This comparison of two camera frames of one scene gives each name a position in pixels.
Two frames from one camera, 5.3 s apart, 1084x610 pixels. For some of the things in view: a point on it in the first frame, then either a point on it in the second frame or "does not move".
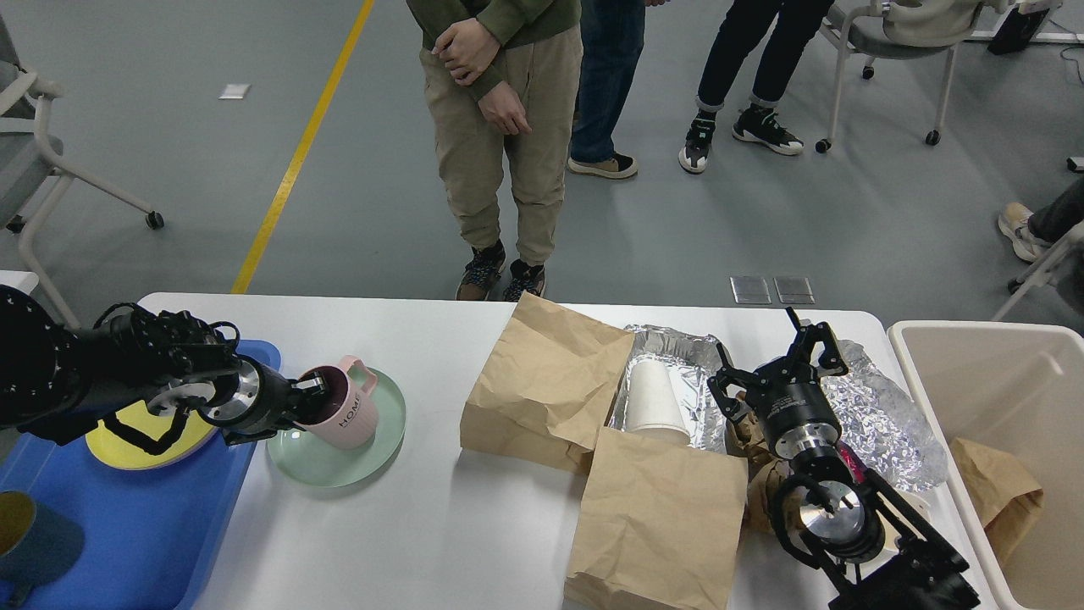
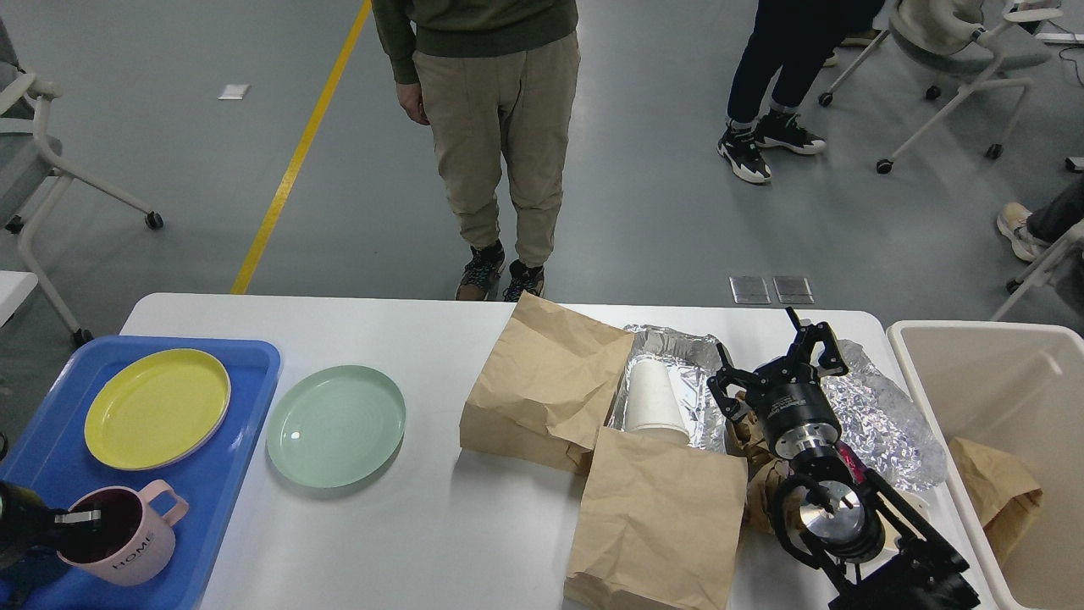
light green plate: x=300 y=459 does not move
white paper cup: x=654 y=405 does not move
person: x=743 y=24 -> x=796 y=41
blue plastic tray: x=148 y=533 does not move
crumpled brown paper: x=766 y=470 does not move
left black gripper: x=249 y=402 -> x=27 y=524
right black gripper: x=793 y=407 does not move
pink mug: x=349 y=419 -> x=135 y=543
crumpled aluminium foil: x=878 y=422 does not move
